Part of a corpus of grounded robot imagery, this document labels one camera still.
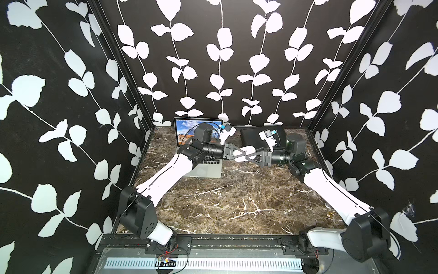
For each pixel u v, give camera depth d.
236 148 0.67
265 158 0.64
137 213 0.41
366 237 0.40
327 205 0.50
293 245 0.73
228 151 0.64
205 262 0.70
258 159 0.67
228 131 0.67
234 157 0.67
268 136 0.65
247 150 0.69
